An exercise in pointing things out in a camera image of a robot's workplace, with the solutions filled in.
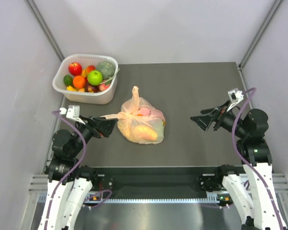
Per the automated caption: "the small yellow fruit in basket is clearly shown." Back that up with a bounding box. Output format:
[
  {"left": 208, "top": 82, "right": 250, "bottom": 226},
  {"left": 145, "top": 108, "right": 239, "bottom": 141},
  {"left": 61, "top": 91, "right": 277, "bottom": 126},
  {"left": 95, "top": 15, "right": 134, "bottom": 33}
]
[{"left": 66, "top": 85, "right": 78, "bottom": 92}]

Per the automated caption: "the pink peach with leaf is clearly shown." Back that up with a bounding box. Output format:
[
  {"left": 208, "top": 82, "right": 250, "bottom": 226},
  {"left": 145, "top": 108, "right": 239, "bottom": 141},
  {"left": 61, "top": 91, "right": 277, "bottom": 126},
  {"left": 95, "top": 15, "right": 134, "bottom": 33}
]
[{"left": 98, "top": 80, "right": 112, "bottom": 92}]

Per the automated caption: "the aluminium frame rail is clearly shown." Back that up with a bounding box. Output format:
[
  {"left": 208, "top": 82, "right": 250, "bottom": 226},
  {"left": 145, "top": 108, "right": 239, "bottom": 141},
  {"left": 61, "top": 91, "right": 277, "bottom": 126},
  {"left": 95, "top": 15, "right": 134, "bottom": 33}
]
[{"left": 28, "top": 173, "right": 288, "bottom": 204}]

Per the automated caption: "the dark red plum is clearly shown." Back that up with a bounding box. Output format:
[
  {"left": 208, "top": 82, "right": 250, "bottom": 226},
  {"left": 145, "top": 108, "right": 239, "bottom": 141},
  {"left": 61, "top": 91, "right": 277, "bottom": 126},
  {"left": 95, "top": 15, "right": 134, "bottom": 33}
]
[{"left": 84, "top": 82, "right": 99, "bottom": 93}]

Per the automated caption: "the green cantaloupe melon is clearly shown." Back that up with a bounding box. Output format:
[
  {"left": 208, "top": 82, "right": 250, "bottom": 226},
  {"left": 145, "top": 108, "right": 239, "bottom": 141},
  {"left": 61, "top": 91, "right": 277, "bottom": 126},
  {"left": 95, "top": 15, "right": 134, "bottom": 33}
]
[{"left": 96, "top": 61, "right": 116, "bottom": 80}]

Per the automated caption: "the green apple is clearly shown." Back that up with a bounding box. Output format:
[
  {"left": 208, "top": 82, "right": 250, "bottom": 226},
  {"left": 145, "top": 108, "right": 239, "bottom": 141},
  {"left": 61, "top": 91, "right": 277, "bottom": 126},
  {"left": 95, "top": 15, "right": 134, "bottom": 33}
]
[{"left": 87, "top": 70, "right": 103, "bottom": 86}]

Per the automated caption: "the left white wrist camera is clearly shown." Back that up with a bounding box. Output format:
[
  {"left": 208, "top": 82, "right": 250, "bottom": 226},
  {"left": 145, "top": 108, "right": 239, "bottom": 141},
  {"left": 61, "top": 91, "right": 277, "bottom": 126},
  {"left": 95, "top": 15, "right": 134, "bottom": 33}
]
[{"left": 59, "top": 105, "right": 86, "bottom": 125}]

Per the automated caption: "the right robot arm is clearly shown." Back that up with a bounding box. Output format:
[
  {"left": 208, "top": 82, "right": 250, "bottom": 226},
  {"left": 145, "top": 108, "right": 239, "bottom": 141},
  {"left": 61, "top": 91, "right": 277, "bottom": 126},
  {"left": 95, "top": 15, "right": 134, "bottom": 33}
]
[{"left": 190, "top": 101, "right": 288, "bottom": 230}]

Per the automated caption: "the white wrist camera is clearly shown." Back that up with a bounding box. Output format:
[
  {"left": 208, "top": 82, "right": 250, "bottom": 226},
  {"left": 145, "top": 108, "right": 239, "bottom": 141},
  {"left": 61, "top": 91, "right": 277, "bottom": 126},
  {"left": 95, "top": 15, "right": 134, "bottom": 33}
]
[
  {"left": 228, "top": 88, "right": 244, "bottom": 106},
  {"left": 59, "top": 105, "right": 86, "bottom": 125}
]

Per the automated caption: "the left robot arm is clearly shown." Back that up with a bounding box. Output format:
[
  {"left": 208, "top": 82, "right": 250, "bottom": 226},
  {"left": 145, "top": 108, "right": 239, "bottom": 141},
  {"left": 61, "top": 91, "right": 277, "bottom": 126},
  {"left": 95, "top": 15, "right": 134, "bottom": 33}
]
[{"left": 38, "top": 112, "right": 118, "bottom": 230}]

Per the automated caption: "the orange yellow mango in basket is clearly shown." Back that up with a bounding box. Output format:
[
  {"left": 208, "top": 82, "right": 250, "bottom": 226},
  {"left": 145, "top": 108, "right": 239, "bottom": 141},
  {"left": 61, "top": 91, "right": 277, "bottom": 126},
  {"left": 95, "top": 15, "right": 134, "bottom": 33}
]
[{"left": 81, "top": 65, "right": 96, "bottom": 78}]

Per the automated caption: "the orange fruit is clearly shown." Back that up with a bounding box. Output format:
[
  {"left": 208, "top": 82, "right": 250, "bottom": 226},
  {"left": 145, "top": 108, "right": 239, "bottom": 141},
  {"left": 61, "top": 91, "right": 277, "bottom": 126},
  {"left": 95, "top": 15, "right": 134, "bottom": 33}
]
[{"left": 72, "top": 76, "right": 86, "bottom": 89}]

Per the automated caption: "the orange yellow mango in bag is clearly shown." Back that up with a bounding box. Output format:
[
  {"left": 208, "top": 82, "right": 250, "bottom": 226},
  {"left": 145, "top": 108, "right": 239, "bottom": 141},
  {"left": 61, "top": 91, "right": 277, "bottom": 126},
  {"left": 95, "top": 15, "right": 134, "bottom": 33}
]
[{"left": 127, "top": 125, "right": 157, "bottom": 143}]

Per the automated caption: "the translucent orange plastic bag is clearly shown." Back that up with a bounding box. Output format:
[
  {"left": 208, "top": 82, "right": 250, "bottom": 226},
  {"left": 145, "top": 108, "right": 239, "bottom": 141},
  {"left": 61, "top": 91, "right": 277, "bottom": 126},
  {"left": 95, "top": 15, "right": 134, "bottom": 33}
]
[{"left": 103, "top": 86, "right": 166, "bottom": 144}]

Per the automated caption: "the small green lime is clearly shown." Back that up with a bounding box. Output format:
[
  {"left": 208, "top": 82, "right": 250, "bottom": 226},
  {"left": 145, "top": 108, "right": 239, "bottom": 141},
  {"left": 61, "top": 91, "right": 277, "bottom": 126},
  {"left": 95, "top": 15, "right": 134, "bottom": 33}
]
[{"left": 63, "top": 75, "right": 73, "bottom": 87}]

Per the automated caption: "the white plastic fruit basket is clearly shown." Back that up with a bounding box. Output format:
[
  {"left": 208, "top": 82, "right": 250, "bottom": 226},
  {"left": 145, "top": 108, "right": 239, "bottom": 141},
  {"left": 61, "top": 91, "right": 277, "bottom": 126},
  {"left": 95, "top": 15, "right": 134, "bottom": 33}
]
[{"left": 52, "top": 54, "right": 119, "bottom": 104}]

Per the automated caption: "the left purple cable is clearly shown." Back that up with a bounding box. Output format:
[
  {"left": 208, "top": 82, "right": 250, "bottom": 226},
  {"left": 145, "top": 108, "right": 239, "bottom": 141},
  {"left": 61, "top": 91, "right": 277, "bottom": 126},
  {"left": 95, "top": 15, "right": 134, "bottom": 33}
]
[{"left": 42, "top": 110, "right": 112, "bottom": 230}]

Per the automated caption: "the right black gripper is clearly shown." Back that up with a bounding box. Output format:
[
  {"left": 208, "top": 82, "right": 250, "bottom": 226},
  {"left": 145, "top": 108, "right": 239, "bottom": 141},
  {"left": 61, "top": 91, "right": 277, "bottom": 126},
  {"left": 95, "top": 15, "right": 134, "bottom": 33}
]
[{"left": 190, "top": 99, "right": 249, "bottom": 138}]

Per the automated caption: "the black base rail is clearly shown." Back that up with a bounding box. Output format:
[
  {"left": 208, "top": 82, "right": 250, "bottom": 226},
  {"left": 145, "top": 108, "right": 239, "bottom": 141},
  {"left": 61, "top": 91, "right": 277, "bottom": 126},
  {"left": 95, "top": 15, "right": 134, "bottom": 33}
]
[{"left": 44, "top": 166, "right": 245, "bottom": 199}]

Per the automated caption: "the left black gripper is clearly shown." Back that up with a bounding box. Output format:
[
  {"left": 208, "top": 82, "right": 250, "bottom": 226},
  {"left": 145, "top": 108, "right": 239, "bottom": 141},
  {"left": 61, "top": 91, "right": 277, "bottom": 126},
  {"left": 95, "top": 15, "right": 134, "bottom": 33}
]
[{"left": 70, "top": 114, "right": 118, "bottom": 156}]

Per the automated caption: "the red apple in basket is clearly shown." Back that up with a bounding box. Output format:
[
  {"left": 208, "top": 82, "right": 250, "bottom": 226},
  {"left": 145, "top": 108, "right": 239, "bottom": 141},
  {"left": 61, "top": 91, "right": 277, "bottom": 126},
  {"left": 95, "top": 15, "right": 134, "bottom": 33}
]
[{"left": 68, "top": 62, "right": 83, "bottom": 76}]

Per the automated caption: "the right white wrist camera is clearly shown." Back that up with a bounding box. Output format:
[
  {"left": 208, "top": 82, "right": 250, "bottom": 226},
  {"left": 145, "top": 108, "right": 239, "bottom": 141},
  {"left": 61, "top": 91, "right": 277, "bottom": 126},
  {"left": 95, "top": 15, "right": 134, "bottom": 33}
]
[{"left": 228, "top": 88, "right": 244, "bottom": 106}]

